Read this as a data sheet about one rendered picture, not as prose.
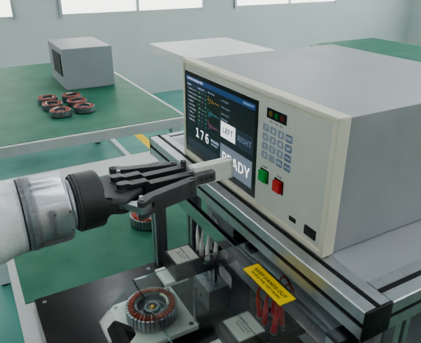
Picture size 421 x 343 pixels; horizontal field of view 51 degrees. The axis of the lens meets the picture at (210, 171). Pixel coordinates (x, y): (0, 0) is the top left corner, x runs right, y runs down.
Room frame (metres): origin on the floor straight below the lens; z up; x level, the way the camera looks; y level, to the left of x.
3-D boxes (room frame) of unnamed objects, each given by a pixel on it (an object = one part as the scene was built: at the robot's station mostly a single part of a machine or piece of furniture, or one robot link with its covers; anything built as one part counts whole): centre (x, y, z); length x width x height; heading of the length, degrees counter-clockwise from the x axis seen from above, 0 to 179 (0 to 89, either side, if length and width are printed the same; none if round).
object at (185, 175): (0.54, 0.07, 1.21); 0.11 x 0.01 x 0.04; 118
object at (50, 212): (0.48, 0.20, 1.21); 0.09 x 0.06 x 0.09; 29
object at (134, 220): (1.21, 0.20, 0.77); 0.11 x 0.11 x 0.04
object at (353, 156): (0.80, -0.22, 1.22); 0.44 x 0.39 x 0.20; 29
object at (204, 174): (0.56, 0.01, 1.21); 0.05 x 0.03 x 0.01; 119
